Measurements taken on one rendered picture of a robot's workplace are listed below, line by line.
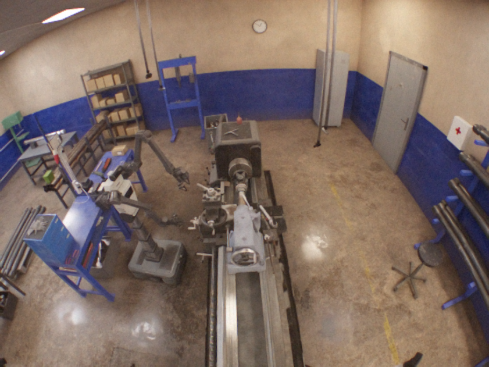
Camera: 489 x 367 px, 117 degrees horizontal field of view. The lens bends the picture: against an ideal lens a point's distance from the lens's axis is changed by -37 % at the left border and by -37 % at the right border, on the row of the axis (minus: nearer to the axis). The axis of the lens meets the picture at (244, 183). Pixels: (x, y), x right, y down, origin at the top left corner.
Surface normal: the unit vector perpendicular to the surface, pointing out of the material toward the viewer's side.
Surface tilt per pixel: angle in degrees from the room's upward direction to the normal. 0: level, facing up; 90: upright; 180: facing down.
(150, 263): 0
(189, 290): 0
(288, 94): 90
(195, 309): 0
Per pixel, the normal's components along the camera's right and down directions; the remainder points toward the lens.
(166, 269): -0.05, -0.76
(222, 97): 0.04, 0.65
